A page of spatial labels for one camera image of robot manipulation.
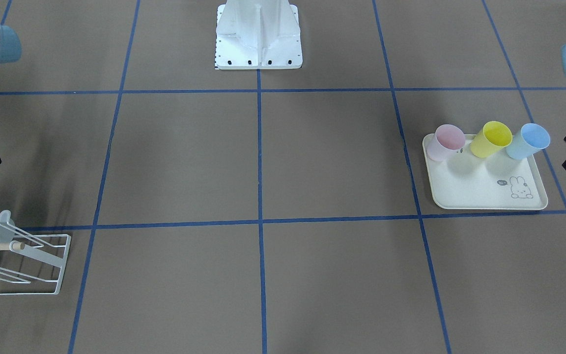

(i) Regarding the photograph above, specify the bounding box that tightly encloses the yellow plastic cup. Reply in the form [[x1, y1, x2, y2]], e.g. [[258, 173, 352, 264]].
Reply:
[[470, 121, 513, 158]]

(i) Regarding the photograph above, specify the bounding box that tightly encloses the pink plastic cup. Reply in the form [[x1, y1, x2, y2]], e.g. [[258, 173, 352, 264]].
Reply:
[[426, 124, 466, 162]]

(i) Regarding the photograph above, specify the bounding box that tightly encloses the beige plastic tray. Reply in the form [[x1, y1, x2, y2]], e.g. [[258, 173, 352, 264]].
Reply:
[[422, 134, 549, 210]]

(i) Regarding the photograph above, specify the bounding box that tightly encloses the white wire cup rack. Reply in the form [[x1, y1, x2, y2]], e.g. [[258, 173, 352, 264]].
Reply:
[[0, 210, 72, 296]]

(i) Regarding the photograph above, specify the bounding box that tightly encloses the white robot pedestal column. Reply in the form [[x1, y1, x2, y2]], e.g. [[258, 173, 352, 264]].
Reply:
[[214, 0, 303, 70]]

